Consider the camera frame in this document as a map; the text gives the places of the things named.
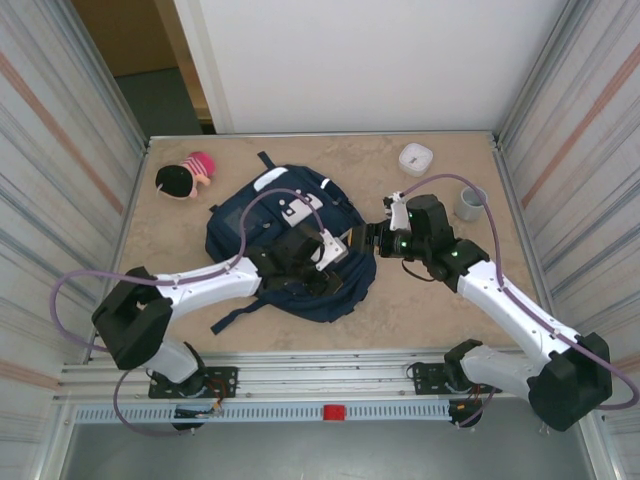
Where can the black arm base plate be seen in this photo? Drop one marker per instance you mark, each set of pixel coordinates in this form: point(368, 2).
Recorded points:
point(425, 375)
point(225, 375)

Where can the plush doll with pink hat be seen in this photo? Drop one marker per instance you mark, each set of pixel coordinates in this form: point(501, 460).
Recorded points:
point(175, 182)

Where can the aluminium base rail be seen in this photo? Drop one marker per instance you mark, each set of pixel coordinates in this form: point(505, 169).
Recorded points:
point(325, 370)

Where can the corrugated plastic side panel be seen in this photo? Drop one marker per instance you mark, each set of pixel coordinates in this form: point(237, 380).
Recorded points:
point(590, 150)
point(40, 175)

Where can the red block on duct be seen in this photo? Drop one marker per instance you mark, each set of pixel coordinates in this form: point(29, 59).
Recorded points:
point(334, 412)

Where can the light wooden door frame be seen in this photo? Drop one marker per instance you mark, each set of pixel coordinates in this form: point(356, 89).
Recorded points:
point(182, 55)

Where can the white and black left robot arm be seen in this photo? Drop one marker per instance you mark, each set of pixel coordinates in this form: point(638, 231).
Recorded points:
point(215, 280)

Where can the navy blue backpack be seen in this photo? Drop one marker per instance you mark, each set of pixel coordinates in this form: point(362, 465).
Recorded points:
point(350, 300)

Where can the grey cup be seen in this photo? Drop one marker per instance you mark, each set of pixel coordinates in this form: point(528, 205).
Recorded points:
point(467, 210)

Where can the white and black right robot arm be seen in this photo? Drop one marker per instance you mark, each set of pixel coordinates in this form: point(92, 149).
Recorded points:
point(505, 310)

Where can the small white square container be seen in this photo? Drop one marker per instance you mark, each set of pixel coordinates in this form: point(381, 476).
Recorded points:
point(416, 159)

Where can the blue binder clip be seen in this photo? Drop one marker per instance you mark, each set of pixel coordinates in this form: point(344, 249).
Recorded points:
point(545, 430)

